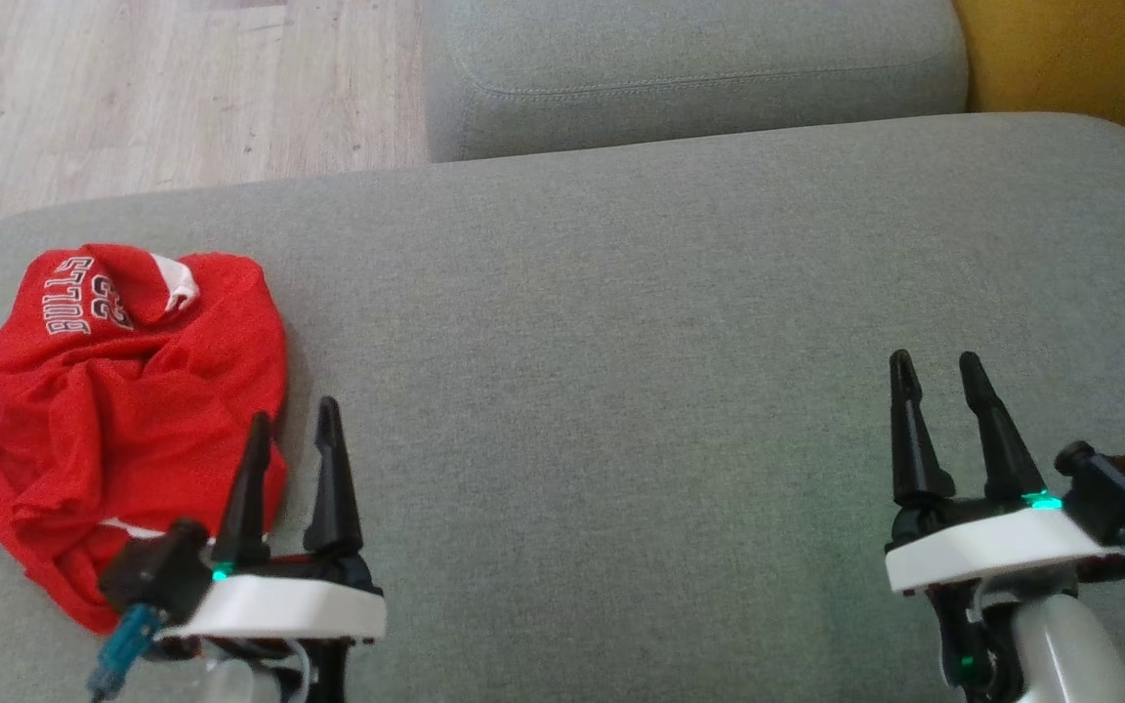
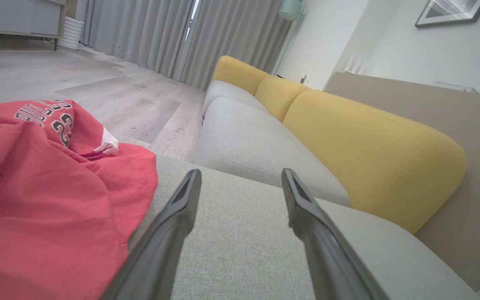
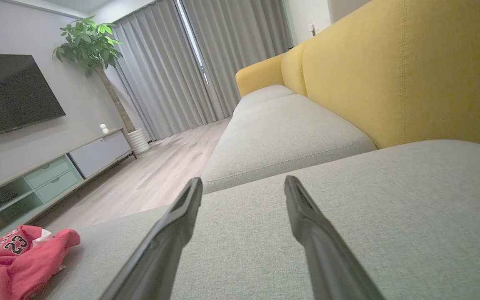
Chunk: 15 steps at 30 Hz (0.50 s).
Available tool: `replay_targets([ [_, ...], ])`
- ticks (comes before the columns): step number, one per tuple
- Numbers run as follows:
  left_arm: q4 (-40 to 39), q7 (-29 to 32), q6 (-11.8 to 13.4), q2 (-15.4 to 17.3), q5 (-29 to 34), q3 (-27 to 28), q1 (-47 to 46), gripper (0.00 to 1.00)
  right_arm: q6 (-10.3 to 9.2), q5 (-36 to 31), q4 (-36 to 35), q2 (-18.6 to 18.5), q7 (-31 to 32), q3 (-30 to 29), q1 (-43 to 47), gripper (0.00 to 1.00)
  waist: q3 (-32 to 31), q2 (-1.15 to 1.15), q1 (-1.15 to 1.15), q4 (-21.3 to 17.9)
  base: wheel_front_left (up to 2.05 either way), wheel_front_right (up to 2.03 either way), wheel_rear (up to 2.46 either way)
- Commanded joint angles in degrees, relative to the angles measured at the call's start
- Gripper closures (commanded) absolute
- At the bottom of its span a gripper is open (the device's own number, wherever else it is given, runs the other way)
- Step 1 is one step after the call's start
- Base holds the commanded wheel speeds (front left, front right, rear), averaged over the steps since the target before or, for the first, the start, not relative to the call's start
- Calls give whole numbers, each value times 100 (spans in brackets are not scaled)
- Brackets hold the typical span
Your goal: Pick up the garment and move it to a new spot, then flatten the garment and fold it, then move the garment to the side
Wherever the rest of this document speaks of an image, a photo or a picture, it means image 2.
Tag white ribbed bin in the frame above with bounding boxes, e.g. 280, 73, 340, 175
58, 17, 85, 51

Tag mint green lamp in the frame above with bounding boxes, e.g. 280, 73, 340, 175
278, 0, 307, 22

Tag white flat wall unit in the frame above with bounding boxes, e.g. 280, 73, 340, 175
434, 81, 479, 93

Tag grey sofa seat cushion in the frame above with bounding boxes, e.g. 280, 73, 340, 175
194, 97, 351, 208
202, 80, 270, 125

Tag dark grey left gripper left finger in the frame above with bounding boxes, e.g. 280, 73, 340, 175
100, 169, 203, 300

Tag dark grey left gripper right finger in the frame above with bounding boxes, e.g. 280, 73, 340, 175
281, 168, 390, 300

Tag small yellow sofa back cushion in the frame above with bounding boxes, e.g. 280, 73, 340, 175
213, 55, 270, 96
255, 75, 311, 123

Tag large yellow sofa back cushion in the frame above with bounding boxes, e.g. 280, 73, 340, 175
282, 90, 468, 235

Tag large black framed picture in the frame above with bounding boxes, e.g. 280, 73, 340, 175
415, 0, 480, 29

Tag grey cabinet with wooden frame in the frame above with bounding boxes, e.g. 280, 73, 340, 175
0, 0, 68, 50

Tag grey pleated curtain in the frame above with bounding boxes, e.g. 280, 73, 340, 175
82, 0, 295, 90

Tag red basketball jersey white sleeves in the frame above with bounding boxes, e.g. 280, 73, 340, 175
0, 99, 158, 300

